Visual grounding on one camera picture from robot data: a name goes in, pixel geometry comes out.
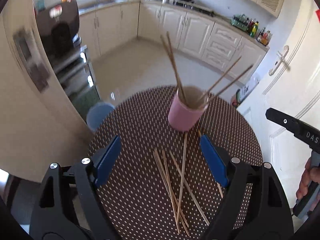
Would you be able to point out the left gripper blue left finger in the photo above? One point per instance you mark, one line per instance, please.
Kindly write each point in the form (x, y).
(104, 160)

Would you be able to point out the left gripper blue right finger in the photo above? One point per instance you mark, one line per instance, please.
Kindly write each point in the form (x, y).
(225, 158)

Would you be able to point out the bamboo chopstick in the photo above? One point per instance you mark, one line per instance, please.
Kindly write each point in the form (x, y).
(172, 58)
(189, 190)
(165, 45)
(182, 178)
(226, 72)
(163, 177)
(174, 200)

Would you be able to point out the pink ceramic cup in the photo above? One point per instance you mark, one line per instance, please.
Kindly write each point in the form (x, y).
(183, 117)

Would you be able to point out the dark wooden chopstick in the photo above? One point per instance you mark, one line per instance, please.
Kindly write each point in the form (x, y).
(214, 161)

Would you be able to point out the person's right hand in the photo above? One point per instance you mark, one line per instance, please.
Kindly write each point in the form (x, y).
(309, 175)

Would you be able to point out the blue plastic bin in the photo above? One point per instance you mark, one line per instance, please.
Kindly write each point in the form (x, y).
(97, 114)

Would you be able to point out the brown polka dot tablecloth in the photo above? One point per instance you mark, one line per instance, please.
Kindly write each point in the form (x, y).
(134, 196)

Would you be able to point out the sauce bottles group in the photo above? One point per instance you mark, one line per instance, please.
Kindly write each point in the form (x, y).
(264, 37)

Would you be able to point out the metal storage rack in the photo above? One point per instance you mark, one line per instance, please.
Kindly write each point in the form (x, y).
(75, 74)

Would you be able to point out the yellow green bottle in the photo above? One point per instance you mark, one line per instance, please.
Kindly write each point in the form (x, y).
(254, 29)

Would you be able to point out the red door decoration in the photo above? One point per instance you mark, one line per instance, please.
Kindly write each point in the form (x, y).
(318, 14)

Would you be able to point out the green toaster appliance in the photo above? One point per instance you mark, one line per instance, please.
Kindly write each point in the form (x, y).
(240, 21)

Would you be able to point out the cream lower cabinets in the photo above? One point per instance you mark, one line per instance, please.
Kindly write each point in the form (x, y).
(105, 27)

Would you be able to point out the black gas stove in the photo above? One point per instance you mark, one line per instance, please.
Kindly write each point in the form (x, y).
(194, 7)

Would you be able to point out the white door with handle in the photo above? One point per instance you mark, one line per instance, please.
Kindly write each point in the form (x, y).
(289, 83)

